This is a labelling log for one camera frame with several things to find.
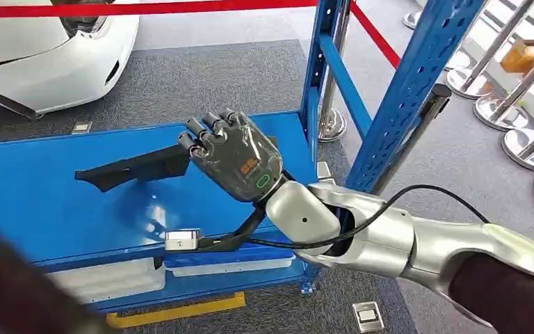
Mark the yellow floor marker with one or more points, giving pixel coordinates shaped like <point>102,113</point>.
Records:
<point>179,311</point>

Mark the brown cardboard box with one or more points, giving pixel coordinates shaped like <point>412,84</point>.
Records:
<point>522,57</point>

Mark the white plastic tray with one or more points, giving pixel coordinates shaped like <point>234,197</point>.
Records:
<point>230,268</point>

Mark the black plastic plate frame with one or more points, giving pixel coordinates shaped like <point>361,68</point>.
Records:
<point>147,167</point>

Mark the black camera bracket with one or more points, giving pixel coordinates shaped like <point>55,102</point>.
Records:
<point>237,237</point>

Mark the blurred black robot left arm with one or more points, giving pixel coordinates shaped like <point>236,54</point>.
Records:
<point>13,290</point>

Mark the steel stanchion beside rack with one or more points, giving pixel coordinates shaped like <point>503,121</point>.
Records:
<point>331,124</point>

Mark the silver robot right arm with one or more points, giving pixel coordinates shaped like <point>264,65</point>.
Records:
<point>387,235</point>

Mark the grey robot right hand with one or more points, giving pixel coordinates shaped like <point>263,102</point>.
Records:
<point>239,161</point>

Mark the steel stanchion with black cap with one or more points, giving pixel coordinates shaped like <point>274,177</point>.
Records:
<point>426,108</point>

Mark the blue metal shelf rack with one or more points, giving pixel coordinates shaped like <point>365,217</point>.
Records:
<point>41,193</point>

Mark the steel floor socket plate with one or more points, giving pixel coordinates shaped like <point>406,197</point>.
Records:
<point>324,171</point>
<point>82,127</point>
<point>368,317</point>

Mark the white plastic crate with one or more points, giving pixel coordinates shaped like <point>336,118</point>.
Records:
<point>110,281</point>

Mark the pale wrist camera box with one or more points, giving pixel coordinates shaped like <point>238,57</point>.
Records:
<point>182,240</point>

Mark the white car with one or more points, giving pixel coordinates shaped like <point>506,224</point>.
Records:
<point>41,64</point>

